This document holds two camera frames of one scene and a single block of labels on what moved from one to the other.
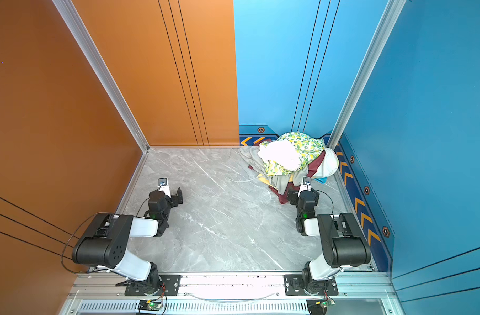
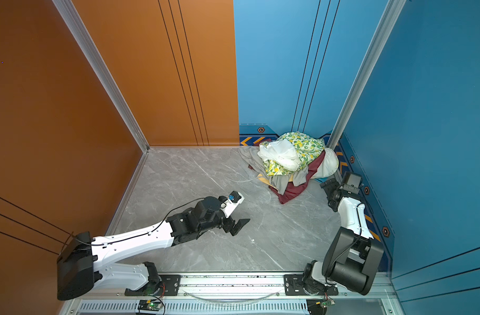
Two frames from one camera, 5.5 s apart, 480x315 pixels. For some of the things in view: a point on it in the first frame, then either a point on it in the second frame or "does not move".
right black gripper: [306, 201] to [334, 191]
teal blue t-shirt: [321, 180] does not move
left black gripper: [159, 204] to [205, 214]
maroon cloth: [284, 199] does not move
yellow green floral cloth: [309, 147] does not move
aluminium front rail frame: [229, 294] does not move
